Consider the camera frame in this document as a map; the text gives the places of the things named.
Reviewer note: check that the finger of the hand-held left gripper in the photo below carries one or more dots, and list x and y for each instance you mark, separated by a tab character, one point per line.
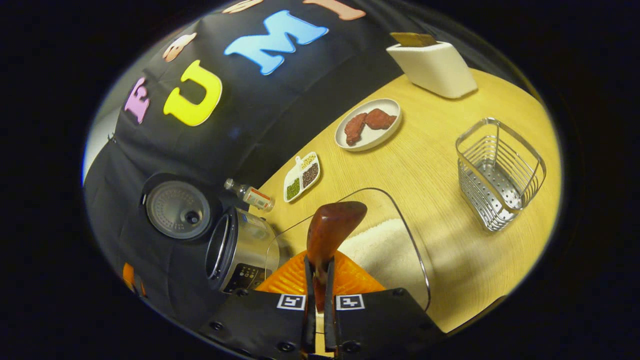
132	277

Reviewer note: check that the brown toast slice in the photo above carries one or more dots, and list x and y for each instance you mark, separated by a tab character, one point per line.
412	39

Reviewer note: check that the white toaster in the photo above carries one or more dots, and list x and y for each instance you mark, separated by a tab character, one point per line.
435	70

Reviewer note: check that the red meat piece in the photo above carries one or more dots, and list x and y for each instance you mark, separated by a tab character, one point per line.
354	129
380	119

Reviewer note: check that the white rice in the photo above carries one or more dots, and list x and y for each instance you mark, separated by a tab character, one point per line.
390	250

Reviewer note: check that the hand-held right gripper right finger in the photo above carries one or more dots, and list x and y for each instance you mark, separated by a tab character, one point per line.
330	320

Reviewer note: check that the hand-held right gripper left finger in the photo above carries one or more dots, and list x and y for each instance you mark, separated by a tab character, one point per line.
310	320

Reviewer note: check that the small glass bottle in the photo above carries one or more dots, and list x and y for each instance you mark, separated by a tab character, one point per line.
252	196

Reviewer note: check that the divided white bean dish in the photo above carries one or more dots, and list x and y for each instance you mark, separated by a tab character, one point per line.
301	177

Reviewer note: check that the round white plate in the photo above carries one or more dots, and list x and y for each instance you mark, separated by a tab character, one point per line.
372	137

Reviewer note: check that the brown wooden spoon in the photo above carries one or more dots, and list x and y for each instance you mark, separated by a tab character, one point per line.
330	225

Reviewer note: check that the clear glass tray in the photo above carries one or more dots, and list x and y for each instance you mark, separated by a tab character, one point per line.
295	235

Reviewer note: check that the black silver rice cooker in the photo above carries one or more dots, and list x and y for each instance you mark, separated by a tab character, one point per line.
240	245

